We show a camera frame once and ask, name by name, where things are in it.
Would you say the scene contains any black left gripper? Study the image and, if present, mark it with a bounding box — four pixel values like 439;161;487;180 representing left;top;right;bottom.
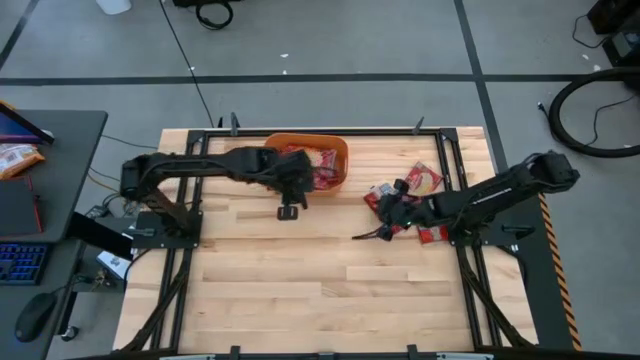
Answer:
272;149;340;222

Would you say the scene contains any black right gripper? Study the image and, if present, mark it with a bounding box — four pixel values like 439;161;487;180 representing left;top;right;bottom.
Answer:
351;179;439;242

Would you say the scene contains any orange plastic basket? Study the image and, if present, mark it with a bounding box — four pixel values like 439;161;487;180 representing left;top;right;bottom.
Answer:
263;132;350;197

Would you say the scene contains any black platform with hazard stripe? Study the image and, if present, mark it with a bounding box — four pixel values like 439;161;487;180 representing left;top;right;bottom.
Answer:
494;172;584;352

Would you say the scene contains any white power adapter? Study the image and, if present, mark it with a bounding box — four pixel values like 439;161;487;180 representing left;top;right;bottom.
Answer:
95;250;132;280

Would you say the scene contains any grey power adapter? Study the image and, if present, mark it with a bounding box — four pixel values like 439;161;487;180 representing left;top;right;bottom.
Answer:
84;204;112;222

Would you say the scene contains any dark grey desk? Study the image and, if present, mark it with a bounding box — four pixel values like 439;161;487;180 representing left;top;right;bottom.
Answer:
0;109;109;360

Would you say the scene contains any white container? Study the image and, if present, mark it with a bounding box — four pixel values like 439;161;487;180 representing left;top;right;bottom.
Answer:
95;0;133;16

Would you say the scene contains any black notebook with red edge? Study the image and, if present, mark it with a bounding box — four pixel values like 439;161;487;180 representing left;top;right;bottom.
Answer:
0;177;44;238

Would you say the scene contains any orange snack bag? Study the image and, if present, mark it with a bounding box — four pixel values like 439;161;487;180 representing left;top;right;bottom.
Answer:
0;143;46;182

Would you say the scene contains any black keyboard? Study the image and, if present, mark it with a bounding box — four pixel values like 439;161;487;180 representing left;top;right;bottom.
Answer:
0;243;49;287

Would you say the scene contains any laptop with blue screen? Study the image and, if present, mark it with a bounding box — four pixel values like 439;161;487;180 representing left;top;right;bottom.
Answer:
0;99;55;146

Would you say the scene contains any black computer mouse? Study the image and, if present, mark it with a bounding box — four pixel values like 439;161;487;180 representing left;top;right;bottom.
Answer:
14;292;58;344

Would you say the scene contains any black equipment case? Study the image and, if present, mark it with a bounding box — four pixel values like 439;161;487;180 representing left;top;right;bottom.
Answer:
586;0;640;67

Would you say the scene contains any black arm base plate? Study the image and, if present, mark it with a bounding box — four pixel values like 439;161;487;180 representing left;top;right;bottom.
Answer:
130;209;204;250
448;219;536;247

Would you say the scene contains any long black floor cable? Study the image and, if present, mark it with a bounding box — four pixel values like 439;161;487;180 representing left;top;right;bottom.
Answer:
158;0;217;129

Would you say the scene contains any black coiled cable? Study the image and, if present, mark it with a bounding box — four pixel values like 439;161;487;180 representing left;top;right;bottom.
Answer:
172;0;244;31

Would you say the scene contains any thin black desk cable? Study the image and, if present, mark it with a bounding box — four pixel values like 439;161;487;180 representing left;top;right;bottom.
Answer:
99;133;159;151

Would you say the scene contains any thick black hose ring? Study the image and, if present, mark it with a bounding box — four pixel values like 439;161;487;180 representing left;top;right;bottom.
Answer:
547;66;640;160

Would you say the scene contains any thin black cable with plug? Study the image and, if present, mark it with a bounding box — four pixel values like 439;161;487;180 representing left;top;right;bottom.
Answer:
536;93;640;147

